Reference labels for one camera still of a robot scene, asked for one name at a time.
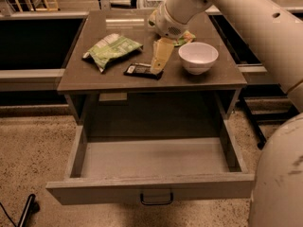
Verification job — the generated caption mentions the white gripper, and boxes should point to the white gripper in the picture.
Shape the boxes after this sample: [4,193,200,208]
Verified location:
[151,0,188,74]

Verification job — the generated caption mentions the dark chocolate rxbar wrapper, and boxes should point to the dark chocolate rxbar wrapper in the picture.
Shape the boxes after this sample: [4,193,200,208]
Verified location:
[123,62,163,79]

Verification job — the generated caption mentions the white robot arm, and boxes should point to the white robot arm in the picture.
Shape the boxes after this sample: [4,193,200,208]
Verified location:
[154,0,303,227]

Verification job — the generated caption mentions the grey cabinet with counter top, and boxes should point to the grey cabinet with counter top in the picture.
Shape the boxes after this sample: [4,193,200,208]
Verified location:
[58,9,246,118]

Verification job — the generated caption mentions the open grey top drawer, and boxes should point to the open grey top drawer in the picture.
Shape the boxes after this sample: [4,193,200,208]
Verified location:
[46,123,254,204]

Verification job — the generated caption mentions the crumpled green snack bag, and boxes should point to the crumpled green snack bag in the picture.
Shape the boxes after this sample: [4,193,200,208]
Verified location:
[147,9,197,47]

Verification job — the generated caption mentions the white bowl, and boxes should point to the white bowl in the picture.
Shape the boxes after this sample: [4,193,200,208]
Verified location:
[178,42,219,75]

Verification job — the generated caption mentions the light green chip bag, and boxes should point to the light green chip bag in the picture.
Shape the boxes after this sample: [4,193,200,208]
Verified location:
[82,33,143,73]

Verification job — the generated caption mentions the black chair base legs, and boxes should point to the black chair base legs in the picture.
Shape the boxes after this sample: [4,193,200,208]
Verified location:
[239,96,267,149]

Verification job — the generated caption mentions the black stand leg left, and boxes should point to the black stand leg left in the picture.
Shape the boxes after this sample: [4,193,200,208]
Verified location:
[0,194,40,227]

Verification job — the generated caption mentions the white wire basket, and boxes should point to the white wire basket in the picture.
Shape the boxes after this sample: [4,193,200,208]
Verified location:
[137,0,164,9]

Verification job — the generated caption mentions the black drawer handle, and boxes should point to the black drawer handle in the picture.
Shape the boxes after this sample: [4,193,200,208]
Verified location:
[139,189,174,206]

